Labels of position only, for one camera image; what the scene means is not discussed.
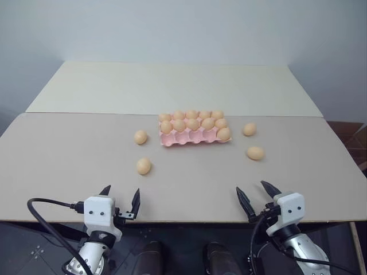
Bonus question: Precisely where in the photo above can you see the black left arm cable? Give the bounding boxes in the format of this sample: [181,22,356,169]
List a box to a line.
[27,198,92,275]

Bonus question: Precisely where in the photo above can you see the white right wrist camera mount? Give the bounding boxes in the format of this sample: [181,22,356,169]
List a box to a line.
[266,192,306,237]

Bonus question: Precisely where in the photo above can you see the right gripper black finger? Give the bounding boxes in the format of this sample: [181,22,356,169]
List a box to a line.
[260,180,282,199]
[236,186,256,218]

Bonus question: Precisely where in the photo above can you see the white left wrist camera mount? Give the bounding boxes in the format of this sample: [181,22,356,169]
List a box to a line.
[83,195,123,239]

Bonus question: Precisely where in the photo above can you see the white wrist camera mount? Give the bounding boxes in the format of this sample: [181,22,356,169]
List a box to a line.
[266,192,306,237]
[83,195,123,239]

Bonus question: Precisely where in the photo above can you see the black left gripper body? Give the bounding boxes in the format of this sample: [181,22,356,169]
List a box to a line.
[113,206,135,227]

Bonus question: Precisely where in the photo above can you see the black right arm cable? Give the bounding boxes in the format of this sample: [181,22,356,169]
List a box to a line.
[248,210,331,266]

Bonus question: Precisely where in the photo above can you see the brown cardboard box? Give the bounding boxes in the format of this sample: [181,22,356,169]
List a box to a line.
[326,120,367,172]

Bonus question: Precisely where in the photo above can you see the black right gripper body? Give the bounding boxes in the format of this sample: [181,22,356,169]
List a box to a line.
[248,201,280,227]

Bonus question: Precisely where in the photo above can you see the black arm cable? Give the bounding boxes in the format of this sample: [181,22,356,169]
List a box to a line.
[248,210,331,266]
[27,198,92,275]

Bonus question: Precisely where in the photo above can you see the dark rounded shape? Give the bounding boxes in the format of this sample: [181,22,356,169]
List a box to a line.
[134,240,165,275]
[202,241,242,275]

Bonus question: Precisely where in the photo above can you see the pink egg tray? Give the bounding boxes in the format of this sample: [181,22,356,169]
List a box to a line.
[158,114,232,148]

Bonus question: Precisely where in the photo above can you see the light wooden table leg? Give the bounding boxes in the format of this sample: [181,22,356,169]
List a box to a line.
[349,222,364,275]

